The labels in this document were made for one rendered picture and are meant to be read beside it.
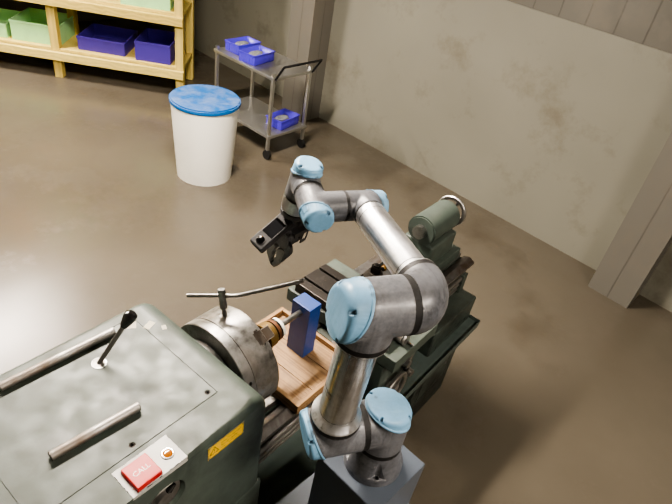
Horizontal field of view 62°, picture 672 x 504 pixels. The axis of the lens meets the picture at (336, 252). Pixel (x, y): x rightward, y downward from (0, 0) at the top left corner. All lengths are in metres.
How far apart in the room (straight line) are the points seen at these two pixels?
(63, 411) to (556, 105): 3.90
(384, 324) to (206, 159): 3.59
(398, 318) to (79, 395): 0.79
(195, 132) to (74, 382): 3.10
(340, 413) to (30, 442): 0.66
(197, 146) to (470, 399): 2.65
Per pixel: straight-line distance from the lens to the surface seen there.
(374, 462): 1.45
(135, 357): 1.51
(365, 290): 0.98
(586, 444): 3.41
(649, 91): 4.32
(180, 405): 1.40
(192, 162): 4.51
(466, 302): 2.78
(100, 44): 6.37
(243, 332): 1.60
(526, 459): 3.18
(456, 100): 4.95
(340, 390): 1.17
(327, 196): 1.32
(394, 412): 1.35
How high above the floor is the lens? 2.36
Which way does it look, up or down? 36 degrees down
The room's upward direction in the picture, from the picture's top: 11 degrees clockwise
